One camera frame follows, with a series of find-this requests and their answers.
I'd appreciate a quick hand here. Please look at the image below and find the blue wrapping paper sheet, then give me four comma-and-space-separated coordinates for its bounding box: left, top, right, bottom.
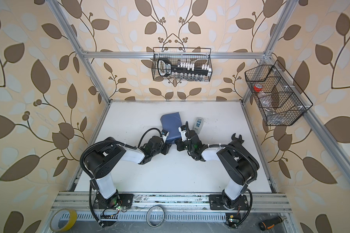
160, 112, 182, 144

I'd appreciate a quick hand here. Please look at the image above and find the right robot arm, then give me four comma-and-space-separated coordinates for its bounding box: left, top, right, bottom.
175, 123, 260, 209

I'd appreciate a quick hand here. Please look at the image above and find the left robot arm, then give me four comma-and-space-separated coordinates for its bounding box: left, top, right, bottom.
80, 128, 171, 208

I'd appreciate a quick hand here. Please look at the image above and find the black adjustable wrench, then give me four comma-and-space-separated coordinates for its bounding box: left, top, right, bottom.
231, 133, 244, 145

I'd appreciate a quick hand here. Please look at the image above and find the black socket set holder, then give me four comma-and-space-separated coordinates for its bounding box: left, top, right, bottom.
157, 58, 213, 77

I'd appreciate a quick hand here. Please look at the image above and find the yellow tape roll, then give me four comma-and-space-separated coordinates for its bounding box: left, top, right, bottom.
50, 209, 77, 232

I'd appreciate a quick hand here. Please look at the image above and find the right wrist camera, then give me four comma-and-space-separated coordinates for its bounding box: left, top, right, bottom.
178, 125, 190, 142

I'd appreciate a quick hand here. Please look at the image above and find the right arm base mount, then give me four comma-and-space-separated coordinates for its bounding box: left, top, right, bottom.
209, 194, 249, 211

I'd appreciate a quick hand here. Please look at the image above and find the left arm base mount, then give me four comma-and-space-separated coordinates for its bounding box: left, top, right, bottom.
92, 192, 134, 209

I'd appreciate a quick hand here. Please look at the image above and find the grey cable loop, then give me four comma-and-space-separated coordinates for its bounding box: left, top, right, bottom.
146, 205, 166, 228

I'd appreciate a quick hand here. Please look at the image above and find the back wire basket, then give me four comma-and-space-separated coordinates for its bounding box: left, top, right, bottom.
151, 47, 213, 82

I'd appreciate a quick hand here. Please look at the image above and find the wire basket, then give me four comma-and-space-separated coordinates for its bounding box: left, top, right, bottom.
151, 47, 213, 82
245, 61, 313, 126

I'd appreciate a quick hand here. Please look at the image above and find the right wire basket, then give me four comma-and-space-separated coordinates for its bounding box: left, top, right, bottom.
245, 61, 313, 126

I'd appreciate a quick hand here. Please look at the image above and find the orange handled screwdriver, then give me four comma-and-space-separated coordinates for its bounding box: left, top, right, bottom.
258, 216, 287, 231

